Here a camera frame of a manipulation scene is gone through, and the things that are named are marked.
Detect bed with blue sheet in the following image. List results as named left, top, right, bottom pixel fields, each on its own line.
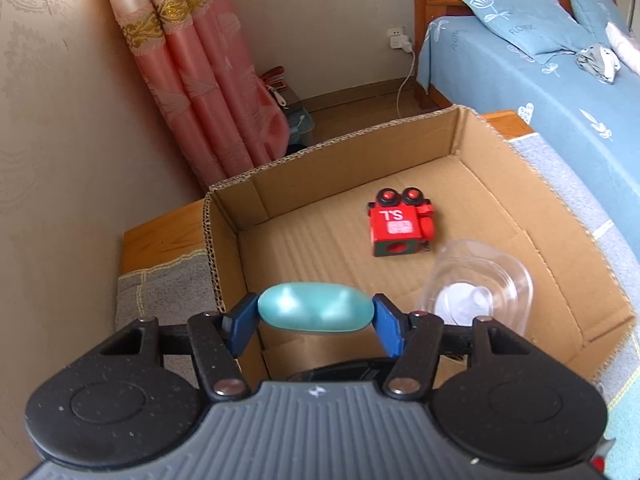
left=415, top=14, right=640, bottom=291

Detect teal egg-shaped case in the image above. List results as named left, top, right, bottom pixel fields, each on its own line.
left=257, top=282, right=376, bottom=334

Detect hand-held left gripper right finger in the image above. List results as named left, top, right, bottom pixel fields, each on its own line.
left=372, top=294, right=538, bottom=402

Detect clear plastic cup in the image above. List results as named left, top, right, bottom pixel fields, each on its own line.
left=415, top=239, right=534, bottom=338

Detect white charger cable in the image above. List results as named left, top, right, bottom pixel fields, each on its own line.
left=396, top=50, right=417, bottom=121

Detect red toy car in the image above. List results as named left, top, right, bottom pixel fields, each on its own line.
left=367, top=186, right=437, bottom=258

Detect white pink cloth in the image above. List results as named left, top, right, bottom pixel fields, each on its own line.
left=605, top=22, right=640, bottom=63

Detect crumpled grey cloth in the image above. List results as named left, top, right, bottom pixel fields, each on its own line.
left=575, top=44, right=622, bottom=85

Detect pink gold-trimmed curtain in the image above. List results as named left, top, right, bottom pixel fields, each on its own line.
left=95, top=0, right=291, bottom=191

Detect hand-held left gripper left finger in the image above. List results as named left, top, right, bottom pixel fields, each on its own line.
left=102, top=293, right=261, bottom=403

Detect clear plastic storage bin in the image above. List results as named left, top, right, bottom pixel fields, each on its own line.
left=281, top=87, right=317, bottom=154

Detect blue floral pillow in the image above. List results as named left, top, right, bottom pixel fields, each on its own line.
left=565, top=0, right=632, bottom=37
left=454, top=0, right=608, bottom=65

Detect cardboard box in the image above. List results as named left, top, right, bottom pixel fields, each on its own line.
left=202, top=104, right=636, bottom=386

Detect grey checked blanket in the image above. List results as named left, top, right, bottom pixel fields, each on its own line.
left=115, top=132, right=640, bottom=480

